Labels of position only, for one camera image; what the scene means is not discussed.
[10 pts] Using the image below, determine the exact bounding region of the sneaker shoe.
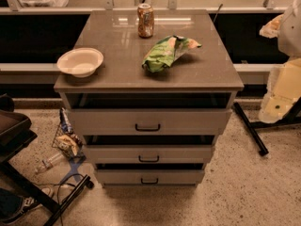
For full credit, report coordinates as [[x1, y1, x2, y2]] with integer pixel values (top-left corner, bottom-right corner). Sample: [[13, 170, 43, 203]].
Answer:
[[0, 188, 41, 224]]

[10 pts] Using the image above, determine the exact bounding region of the green chip bag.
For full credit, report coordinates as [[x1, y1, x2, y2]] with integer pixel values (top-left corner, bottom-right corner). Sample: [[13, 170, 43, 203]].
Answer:
[[142, 35, 201, 73]]

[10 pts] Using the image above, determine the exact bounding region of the grey drawer cabinet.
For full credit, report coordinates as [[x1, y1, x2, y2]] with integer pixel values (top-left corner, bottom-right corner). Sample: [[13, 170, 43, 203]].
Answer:
[[55, 10, 244, 172]]

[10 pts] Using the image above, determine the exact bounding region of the black table leg frame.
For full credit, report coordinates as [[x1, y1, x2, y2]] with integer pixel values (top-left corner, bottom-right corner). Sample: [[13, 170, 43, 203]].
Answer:
[[233, 99, 301, 156]]

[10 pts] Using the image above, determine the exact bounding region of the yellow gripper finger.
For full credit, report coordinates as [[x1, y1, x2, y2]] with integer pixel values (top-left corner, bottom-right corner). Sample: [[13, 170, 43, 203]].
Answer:
[[259, 14, 283, 39]]

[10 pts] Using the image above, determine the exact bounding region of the wire basket with snacks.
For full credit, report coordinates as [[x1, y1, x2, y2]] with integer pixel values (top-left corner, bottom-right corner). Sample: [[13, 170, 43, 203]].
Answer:
[[55, 107, 83, 158]]

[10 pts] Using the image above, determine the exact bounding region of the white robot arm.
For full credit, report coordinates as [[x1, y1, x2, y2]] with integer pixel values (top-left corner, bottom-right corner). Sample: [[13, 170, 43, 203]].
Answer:
[[259, 0, 301, 123]]

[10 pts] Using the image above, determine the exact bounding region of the orange soda can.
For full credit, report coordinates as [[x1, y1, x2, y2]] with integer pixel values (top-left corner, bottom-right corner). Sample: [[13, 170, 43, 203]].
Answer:
[[137, 3, 154, 38]]

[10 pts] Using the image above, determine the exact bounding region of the black floor cable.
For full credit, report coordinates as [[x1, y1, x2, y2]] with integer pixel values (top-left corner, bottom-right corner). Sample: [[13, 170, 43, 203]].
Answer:
[[34, 172, 86, 226]]

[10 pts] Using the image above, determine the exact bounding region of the grey drawer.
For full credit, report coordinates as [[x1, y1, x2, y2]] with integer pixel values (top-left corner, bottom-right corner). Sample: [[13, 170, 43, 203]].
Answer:
[[68, 109, 231, 136], [84, 146, 214, 164], [94, 169, 204, 186]]

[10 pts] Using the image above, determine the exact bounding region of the black cart frame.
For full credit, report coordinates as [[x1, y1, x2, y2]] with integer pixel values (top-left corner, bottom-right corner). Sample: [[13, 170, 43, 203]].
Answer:
[[0, 94, 93, 226]]

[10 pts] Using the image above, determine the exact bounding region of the white bowl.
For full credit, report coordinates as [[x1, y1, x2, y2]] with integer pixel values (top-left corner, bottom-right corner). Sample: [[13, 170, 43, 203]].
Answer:
[[56, 48, 103, 78]]

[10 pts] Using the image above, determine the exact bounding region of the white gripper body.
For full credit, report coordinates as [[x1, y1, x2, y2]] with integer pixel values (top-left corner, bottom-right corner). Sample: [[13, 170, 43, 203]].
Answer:
[[259, 58, 301, 123]]

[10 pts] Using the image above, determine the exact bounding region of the clear plastic bottle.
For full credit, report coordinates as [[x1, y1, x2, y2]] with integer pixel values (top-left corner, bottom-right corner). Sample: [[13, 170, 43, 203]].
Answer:
[[35, 153, 65, 174]]

